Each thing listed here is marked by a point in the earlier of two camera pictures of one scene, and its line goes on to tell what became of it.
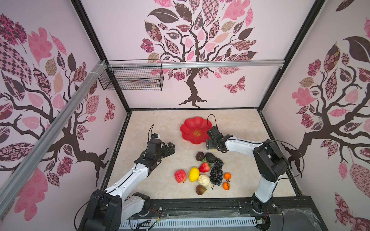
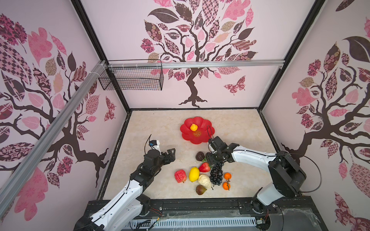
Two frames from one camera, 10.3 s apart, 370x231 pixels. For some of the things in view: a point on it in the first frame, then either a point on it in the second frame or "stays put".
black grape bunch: x=216 y=173 stays put
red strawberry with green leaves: x=204 y=167 stays put
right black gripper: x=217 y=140 → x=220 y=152
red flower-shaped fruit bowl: x=195 y=130 stays put
